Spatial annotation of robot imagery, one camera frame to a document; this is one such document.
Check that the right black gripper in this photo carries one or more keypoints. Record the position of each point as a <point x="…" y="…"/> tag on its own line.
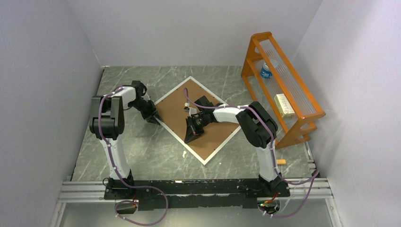
<point x="191" y="133"/>

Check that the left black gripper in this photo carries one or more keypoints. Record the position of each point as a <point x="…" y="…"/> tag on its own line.
<point x="152" y="111"/>

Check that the brown backing board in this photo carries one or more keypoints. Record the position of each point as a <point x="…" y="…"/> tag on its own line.
<point x="216" y="137"/>

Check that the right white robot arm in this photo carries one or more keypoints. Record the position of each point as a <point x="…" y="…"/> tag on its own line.
<point x="257" y="125"/>

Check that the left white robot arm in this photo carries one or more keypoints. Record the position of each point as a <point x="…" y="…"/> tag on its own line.
<point x="107" y="123"/>

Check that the yellow stick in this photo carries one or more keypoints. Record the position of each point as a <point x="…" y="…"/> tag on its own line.
<point x="281" y="162"/>

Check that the blue white can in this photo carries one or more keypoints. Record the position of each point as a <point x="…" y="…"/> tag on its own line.
<point x="265" y="72"/>

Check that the orange wooden shelf rack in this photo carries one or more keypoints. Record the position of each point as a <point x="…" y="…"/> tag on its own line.
<point x="285" y="80"/>

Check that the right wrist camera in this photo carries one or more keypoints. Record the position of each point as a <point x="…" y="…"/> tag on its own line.
<point x="201" y="105"/>

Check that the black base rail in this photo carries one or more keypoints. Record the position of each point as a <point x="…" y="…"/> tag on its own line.
<point x="159" y="194"/>

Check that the aluminium extrusion rail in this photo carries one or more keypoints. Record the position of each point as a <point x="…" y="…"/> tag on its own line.
<point x="93" y="192"/>

